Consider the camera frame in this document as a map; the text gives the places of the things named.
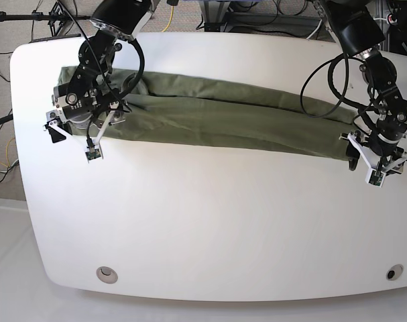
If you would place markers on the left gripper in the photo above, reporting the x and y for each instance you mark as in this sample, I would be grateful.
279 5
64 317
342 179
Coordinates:
372 152

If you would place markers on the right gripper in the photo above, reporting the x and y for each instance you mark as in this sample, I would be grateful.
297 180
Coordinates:
95 127

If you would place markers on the olive green T-shirt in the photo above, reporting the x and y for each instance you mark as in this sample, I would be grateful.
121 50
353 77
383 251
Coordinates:
180 109

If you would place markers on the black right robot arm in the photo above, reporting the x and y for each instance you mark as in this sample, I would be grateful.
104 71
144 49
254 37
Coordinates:
88 101

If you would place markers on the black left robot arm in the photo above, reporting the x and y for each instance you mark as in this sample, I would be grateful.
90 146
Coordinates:
358 35

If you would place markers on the black tripod stand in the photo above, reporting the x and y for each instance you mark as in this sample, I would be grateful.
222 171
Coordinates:
59 19

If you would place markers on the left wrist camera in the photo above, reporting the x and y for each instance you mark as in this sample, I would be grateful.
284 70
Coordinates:
375 177

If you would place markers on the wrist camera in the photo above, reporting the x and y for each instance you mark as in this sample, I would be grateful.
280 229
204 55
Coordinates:
93 153
375 177

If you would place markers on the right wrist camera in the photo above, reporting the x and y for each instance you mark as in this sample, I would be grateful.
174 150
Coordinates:
93 153

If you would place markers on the right table cable grommet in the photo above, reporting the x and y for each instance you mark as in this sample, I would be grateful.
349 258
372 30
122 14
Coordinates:
394 272

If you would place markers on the table cable grommet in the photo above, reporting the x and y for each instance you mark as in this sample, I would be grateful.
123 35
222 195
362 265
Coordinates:
394 272
107 275

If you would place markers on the left table cable grommet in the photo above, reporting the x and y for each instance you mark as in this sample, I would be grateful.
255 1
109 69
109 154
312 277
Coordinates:
107 275

